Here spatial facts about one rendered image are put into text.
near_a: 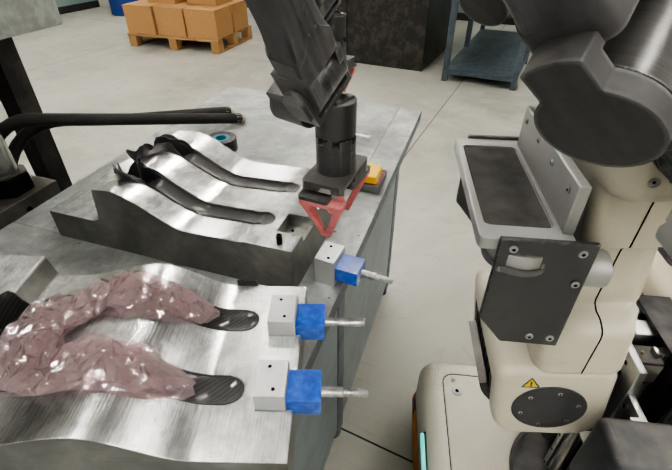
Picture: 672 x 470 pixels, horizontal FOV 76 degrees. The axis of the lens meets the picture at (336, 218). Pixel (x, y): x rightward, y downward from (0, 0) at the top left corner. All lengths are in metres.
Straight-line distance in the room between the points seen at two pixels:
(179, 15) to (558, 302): 5.25
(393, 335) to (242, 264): 1.06
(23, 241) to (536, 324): 0.91
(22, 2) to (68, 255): 0.70
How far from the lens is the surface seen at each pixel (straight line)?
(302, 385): 0.55
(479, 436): 1.23
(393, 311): 1.81
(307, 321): 0.61
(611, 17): 0.29
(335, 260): 0.72
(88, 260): 0.92
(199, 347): 0.61
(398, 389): 1.59
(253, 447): 0.53
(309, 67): 0.49
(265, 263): 0.72
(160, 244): 0.83
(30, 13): 1.42
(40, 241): 1.02
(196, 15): 5.41
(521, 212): 0.54
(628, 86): 0.29
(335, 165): 0.60
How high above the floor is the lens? 1.32
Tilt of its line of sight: 36 degrees down
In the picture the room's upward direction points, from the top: straight up
